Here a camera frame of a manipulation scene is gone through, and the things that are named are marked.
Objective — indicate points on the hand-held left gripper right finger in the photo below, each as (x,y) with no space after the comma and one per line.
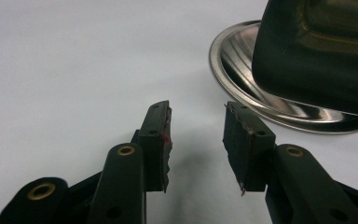
(248,149)

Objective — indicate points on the steel utensil rack with hooks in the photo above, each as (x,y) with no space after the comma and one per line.
(239,71)

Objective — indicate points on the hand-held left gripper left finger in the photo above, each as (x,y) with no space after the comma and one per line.
(154,146)

